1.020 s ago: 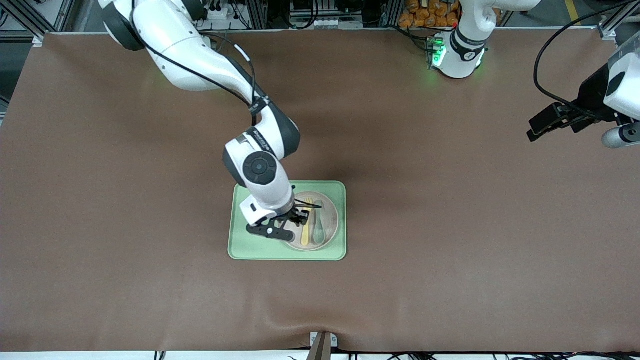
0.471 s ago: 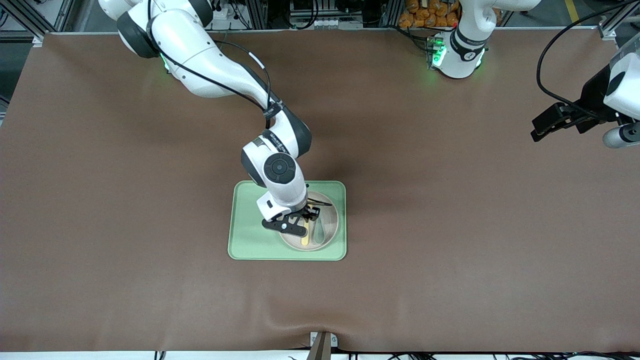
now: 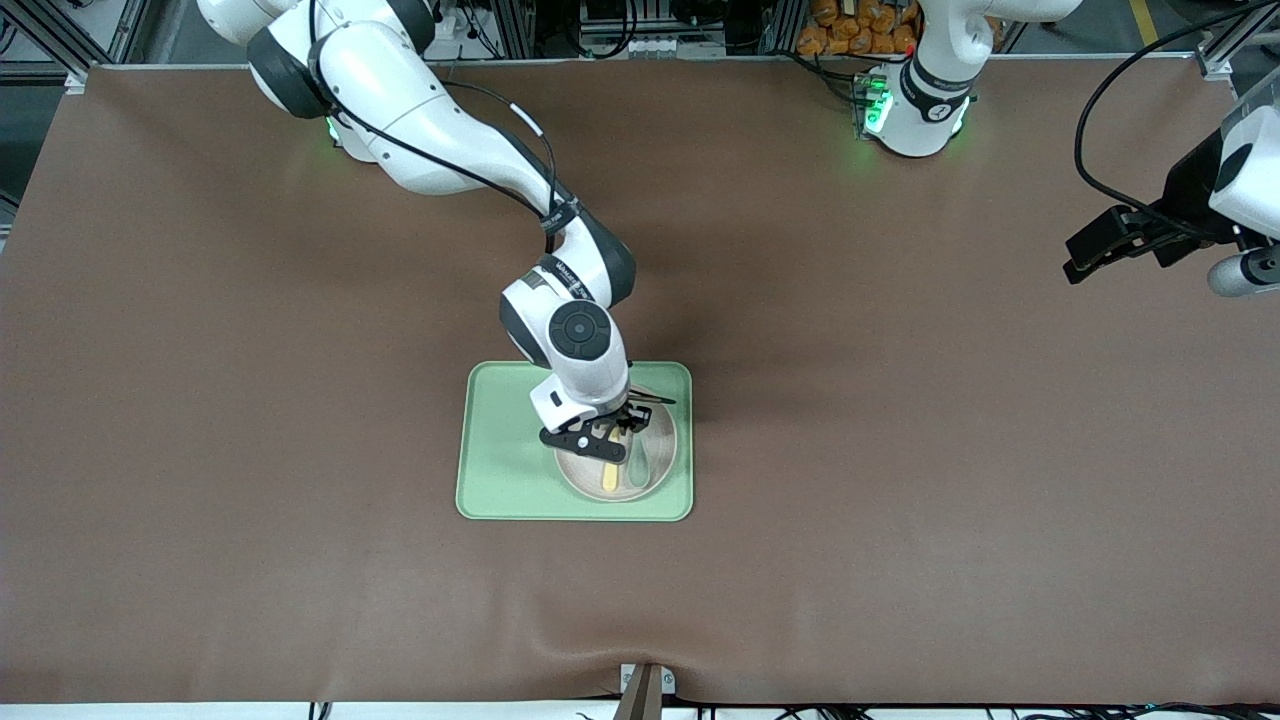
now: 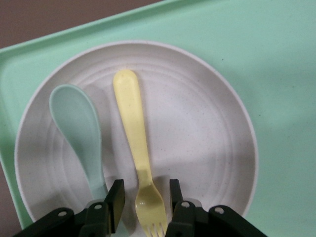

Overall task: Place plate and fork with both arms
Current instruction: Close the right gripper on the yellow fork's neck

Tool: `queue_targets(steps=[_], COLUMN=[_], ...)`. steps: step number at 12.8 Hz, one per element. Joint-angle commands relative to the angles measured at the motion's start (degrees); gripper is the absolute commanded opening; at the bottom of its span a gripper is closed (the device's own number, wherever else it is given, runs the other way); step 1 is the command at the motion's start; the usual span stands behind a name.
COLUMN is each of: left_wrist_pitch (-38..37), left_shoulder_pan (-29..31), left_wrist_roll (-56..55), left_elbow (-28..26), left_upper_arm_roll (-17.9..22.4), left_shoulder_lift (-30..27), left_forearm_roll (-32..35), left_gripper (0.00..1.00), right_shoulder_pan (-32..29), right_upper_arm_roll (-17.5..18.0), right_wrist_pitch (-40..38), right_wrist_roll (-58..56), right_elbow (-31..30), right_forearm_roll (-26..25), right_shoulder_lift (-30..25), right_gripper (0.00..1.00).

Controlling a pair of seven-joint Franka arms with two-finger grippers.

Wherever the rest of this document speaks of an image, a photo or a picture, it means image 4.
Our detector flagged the mint green rectangular tray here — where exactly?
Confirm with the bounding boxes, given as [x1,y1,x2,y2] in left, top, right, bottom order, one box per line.
[0,0,316,237]

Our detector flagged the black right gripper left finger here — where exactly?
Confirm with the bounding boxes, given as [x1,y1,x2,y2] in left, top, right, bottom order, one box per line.
[12,179,126,237]

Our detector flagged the mint green plastic spoon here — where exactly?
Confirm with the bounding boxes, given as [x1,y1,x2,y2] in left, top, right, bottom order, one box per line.
[48,83,128,237]

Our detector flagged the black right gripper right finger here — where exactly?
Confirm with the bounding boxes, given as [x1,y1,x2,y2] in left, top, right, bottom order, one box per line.
[164,179,275,237]

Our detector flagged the pale yellow plastic fork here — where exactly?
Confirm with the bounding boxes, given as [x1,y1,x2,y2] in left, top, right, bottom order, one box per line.
[113,70,167,237]

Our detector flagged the round white speckled plate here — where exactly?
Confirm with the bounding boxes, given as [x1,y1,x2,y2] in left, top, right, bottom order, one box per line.
[14,41,259,237]

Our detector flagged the brown table mat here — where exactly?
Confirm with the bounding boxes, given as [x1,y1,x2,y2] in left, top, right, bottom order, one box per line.
[0,0,179,50]

